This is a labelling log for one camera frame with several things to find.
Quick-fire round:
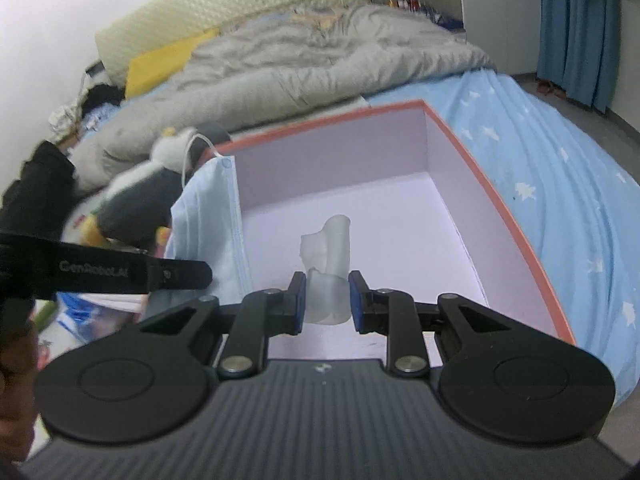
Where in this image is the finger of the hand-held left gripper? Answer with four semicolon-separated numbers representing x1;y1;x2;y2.
146;259;214;292

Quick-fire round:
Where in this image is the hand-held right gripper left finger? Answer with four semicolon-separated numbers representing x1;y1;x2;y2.
139;271;307;380

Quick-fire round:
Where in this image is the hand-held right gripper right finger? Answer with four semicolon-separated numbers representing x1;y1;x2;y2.
348;270;507;379

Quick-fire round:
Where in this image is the blue face mask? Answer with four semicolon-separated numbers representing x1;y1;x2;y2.
165;156;253;311

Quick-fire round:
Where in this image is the translucent white silicone piece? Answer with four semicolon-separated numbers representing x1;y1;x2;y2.
299;215;353;325

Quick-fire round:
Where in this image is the pink cardboard box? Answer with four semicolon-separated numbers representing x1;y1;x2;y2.
197;100;578;361

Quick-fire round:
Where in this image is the person's left hand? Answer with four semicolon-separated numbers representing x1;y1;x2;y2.
0;329;39;462

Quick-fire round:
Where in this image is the fruit and flower printed mat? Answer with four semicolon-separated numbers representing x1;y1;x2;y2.
35;195;173;361

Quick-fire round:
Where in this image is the grey penguin plush toy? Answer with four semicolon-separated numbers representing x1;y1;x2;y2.
80;121;232;253

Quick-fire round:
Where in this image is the black clothing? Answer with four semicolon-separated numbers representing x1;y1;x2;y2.
0;84;126;241

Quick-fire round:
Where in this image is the white crumpled cloth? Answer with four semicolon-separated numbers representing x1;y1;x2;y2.
49;99;97;137

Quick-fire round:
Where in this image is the yellow pillow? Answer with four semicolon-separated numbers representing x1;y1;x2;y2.
124;27;221;100

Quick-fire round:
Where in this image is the blue star print bedsheet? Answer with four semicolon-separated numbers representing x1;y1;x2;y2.
365;67;640;411

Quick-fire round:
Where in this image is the grey duvet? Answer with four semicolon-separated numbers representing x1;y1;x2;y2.
70;2;496;196

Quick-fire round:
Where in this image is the row of small bottles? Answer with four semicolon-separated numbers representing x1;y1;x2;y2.
385;0;437;14

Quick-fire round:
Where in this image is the white wardrobe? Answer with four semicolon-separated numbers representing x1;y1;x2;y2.
365;0;541;76

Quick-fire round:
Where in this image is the blue curtain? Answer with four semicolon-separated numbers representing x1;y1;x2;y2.
537;0;623;113

